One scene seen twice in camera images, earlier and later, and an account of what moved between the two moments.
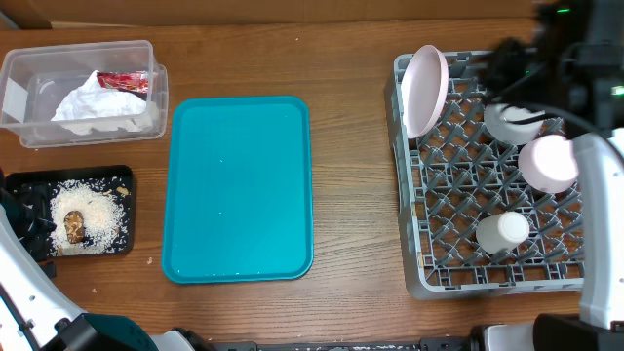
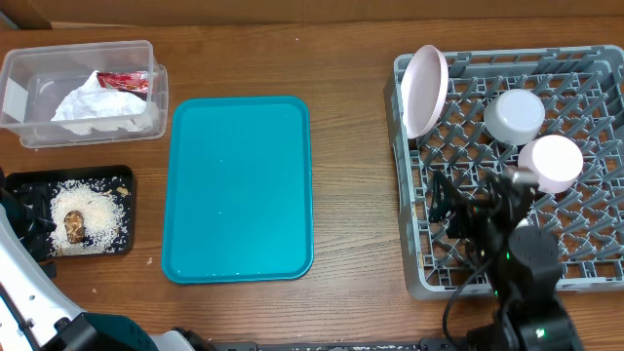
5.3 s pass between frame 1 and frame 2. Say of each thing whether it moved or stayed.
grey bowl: stayed
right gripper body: moved
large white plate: stayed
